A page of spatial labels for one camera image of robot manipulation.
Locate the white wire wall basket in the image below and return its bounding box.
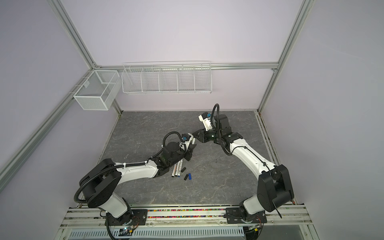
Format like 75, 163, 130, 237
122, 61, 213, 94

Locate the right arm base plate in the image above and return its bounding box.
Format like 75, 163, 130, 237
224, 207, 267, 224

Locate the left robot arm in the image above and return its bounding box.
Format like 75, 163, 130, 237
74, 131, 196, 219

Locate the white vented cable duct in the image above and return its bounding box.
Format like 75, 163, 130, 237
66, 227, 245, 240

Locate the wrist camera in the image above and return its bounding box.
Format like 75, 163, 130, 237
180, 133, 195, 152
199, 112, 213, 131

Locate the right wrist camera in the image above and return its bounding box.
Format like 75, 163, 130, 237
199, 112, 213, 131

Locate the white mesh box basket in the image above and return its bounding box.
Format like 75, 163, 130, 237
74, 70, 122, 111

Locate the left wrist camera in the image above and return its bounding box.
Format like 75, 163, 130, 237
180, 133, 195, 152

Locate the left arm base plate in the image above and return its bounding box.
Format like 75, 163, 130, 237
106, 209, 148, 226

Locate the white marker pen blue tip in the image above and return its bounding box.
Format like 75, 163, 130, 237
177, 160, 183, 177

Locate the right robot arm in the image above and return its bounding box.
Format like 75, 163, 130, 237
193, 104, 294, 223

